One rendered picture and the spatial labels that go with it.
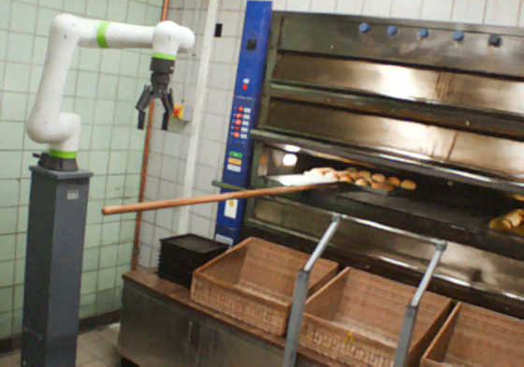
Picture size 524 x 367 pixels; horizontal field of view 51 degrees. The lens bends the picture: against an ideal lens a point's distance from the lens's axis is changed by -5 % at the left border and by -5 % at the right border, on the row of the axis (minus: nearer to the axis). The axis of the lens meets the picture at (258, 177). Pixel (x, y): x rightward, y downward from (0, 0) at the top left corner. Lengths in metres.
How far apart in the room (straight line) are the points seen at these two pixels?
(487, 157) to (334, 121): 0.80
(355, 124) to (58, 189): 1.45
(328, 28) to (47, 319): 1.97
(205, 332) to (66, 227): 0.85
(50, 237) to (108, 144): 1.16
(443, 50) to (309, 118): 0.78
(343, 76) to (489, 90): 0.74
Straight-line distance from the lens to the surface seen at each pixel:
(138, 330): 3.19
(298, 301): 2.42
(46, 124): 2.36
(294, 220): 3.07
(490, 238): 2.69
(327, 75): 2.98
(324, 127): 2.96
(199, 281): 2.86
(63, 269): 2.61
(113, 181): 3.63
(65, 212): 2.53
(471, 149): 2.69
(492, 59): 2.71
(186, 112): 3.47
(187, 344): 2.92
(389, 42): 2.87
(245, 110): 3.20
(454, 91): 2.72
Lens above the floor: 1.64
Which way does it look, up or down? 8 degrees down
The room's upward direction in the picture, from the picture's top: 8 degrees clockwise
